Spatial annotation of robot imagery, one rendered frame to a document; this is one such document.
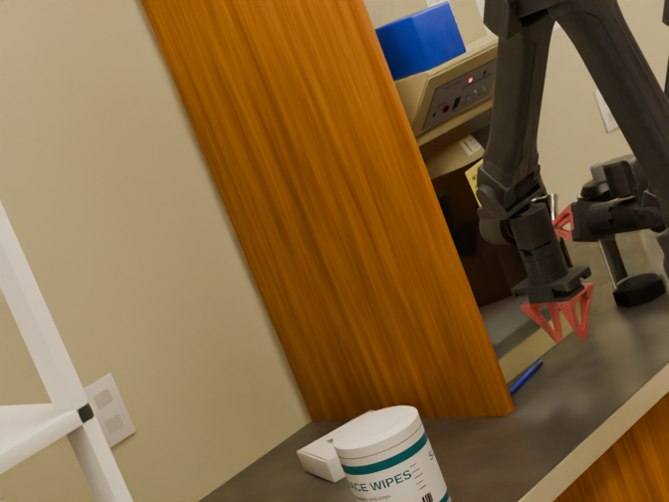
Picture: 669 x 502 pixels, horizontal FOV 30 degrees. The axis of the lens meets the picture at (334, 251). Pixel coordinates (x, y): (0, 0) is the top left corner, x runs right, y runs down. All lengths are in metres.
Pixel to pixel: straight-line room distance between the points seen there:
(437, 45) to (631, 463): 0.73
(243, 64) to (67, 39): 0.32
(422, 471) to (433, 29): 0.72
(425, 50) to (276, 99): 0.28
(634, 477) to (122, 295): 0.92
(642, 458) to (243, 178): 0.85
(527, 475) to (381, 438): 0.23
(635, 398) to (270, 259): 0.72
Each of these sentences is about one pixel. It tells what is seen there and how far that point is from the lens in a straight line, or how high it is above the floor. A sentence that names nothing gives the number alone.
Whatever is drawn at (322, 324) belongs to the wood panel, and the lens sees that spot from 2.28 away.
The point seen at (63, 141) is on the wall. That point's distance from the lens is 2.21.
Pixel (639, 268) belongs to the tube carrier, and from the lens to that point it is 2.39.
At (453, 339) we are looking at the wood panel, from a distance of 2.08.
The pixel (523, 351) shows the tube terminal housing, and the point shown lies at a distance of 2.27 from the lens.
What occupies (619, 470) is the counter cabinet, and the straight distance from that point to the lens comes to 2.02.
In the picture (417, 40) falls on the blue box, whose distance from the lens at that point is 2.03.
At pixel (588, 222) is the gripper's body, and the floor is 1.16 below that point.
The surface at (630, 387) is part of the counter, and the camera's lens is 2.03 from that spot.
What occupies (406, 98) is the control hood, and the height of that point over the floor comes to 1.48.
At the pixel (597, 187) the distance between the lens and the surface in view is 2.36.
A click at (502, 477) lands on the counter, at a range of 1.87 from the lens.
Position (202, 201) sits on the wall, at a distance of 2.35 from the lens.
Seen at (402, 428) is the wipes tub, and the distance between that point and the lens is 1.76.
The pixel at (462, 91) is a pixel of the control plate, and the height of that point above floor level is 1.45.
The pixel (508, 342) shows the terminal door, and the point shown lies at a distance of 2.22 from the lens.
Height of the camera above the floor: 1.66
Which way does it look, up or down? 11 degrees down
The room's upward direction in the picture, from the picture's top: 21 degrees counter-clockwise
